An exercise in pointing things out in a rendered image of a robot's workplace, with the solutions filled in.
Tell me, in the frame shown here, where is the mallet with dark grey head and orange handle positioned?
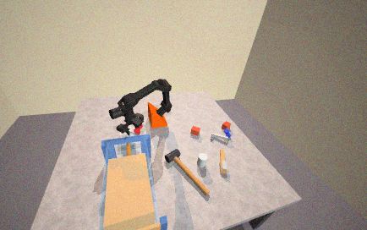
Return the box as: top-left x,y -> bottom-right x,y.
165,149 -> 210,195

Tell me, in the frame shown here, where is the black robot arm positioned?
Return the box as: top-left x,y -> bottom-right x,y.
109,79 -> 172,128

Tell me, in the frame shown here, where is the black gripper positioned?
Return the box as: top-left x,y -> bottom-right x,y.
116,113 -> 144,135

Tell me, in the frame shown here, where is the grey cylinder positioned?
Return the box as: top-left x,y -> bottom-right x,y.
197,153 -> 207,167

